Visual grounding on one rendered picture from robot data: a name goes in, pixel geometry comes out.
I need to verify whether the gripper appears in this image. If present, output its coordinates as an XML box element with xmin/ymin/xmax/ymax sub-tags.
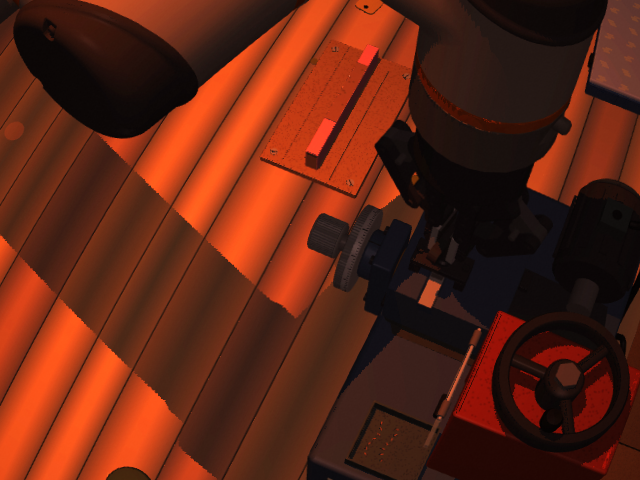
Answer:
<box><xmin>374</xmin><ymin>119</ymin><xmax>554</xmax><ymax>266</ymax></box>

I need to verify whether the dark brown vise clamp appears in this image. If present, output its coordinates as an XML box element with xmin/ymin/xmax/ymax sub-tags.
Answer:
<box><xmin>408</xmin><ymin>248</ymin><xmax>475</xmax><ymax>292</ymax></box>

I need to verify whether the grey graduated dial collar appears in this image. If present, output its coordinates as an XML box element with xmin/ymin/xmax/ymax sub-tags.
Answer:
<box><xmin>332</xmin><ymin>204</ymin><xmax>385</xmax><ymax>294</ymax></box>

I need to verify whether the grey knurled crank knob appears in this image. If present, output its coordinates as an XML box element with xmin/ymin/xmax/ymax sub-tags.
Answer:
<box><xmin>306</xmin><ymin>212</ymin><xmax>351</xmax><ymax>260</ymax></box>

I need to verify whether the blue grey key machine body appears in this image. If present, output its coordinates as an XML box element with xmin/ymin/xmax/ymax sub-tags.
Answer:
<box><xmin>305</xmin><ymin>187</ymin><xmax>640</xmax><ymax>480</ymax></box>

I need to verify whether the orange perforated board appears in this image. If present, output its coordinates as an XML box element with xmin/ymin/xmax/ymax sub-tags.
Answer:
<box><xmin>259</xmin><ymin>38</ymin><xmax>414</xmax><ymax>199</ymax></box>

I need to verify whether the dark motor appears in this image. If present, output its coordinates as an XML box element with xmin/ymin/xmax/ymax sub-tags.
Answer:
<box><xmin>551</xmin><ymin>178</ymin><xmax>640</xmax><ymax>321</ymax></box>

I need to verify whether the red long bar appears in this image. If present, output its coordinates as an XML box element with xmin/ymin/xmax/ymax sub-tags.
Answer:
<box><xmin>303</xmin><ymin>43</ymin><xmax>381</xmax><ymax>170</ymax></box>

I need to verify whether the grey slim rod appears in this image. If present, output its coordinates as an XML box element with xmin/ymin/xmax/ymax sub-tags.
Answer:
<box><xmin>422</xmin><ymin>327</ymin><xmax>484</xmax><ymax>449</ymax></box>

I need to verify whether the dark handwheel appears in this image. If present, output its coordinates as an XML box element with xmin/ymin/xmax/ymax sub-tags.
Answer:
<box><xmin>491</xmin><ymin>312</ymin><xmax>631</xmax><ymax>454</ymax></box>

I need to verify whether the blue dotted panel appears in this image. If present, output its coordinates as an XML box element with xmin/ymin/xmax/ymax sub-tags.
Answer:
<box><xmin>584</xmin><ymin>0</ymin><xmax>640</xmax><ymax>109</ymax></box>

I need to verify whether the red gear box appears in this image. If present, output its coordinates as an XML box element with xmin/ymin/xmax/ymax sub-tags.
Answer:
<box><xmin>427</xmin><ymin>309</ymin><xmax>640</xmax><ymax>480</ymax></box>

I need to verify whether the dark framed chip tray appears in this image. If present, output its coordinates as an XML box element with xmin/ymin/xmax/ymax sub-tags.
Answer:
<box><xmin>344</xmin><ymin>402</ymin><xmax>439</xmax><ymax>476</ymax></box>

